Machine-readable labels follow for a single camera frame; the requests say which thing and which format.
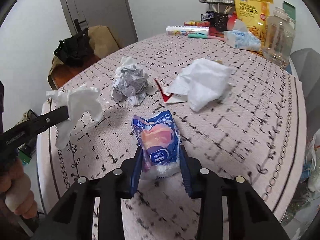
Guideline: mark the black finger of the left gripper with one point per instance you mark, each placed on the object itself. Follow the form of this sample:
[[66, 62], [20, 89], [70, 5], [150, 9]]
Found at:
[[22, 133]]

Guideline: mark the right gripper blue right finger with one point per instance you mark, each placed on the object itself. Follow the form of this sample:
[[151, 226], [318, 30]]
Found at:
[[185, 171]]

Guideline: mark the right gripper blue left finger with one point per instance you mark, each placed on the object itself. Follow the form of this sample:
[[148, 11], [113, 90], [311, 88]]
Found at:
[[136, 171]]

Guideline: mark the blue Vinda tissue packet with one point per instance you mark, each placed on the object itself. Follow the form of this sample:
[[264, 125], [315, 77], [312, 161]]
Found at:
[[160, 140]]

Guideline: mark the clear trash bag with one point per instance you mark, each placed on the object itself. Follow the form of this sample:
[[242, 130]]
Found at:
[[308, 184]]

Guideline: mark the person's left hand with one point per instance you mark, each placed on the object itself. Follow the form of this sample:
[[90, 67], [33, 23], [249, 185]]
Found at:
[[16, 186]]

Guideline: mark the red white paper wrapper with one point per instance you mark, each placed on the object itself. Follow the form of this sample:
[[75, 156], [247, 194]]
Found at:
[[169, 97]]

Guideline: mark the wooden chair with clothes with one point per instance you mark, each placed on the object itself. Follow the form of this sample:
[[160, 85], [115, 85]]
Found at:
[[75, 54]]

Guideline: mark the pink patterned tablecloth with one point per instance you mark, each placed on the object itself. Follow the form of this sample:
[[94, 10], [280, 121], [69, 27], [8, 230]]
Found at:
[[258, 131]]

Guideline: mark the large white tissue paper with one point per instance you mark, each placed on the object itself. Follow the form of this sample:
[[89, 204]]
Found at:
[[201, 82]]

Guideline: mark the crumpled printed paper ball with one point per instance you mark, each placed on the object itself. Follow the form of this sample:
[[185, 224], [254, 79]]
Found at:
[[130, 81]]

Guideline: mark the teal pink marker pen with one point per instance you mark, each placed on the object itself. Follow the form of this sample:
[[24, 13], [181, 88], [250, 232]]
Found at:
[[205, 37]]

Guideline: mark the grey door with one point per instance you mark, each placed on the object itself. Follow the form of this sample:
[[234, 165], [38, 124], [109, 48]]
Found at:
[[115, 14]]

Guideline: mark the white cling film roll box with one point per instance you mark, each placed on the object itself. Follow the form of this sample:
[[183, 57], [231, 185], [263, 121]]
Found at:
[[184, 30]]

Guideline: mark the blue white tissue pack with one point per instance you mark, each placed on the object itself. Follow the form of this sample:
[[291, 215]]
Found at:
[[241, 38]]

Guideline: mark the red snack package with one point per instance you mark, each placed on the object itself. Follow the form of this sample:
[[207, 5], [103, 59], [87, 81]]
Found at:
[[197, 23]]

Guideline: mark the black pen holder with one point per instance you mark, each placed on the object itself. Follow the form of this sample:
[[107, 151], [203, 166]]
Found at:
[[220, 21]]

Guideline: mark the grey upholstered chair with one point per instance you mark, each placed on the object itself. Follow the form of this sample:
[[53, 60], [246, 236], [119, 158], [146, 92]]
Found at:
[[306, 63]]

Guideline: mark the clear plastic jar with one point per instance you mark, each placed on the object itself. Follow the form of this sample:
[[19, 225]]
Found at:
[[279, 38]]

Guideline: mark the yellow snack bag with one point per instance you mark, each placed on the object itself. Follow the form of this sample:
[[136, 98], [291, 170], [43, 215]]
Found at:
[[254, 14]]

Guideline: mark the green white box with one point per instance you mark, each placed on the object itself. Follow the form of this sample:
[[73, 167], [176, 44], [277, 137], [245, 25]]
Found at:
[[291, 11]]

